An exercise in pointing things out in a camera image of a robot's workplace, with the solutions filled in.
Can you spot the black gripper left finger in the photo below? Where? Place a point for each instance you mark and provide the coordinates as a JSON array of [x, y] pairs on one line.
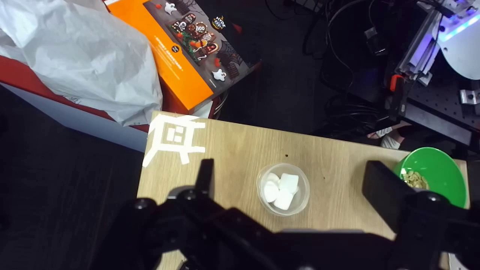
[[205, 179]]

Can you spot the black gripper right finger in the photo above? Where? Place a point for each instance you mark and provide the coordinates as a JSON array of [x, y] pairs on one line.
[[382, 192]]

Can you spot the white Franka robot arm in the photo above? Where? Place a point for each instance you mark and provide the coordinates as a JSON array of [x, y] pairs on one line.
[[462, 50]]

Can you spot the white tape marker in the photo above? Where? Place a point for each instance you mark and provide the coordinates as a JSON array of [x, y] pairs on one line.
[[172, 137]]

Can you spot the green plastic bowl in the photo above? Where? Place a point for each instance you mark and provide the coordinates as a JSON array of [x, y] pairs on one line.
[[439, 173]]

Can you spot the white crumpled object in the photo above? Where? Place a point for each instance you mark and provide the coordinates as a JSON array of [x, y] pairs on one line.
[[282, 189]]

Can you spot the black optical breadboard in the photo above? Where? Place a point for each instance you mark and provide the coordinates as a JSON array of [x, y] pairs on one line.
[[439, 117]]

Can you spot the orange cardboard box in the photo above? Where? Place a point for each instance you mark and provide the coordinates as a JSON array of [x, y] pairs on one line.
[[172, 54]]

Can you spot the white plastic bag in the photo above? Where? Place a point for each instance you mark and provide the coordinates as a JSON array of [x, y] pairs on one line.
[[84, 54]]

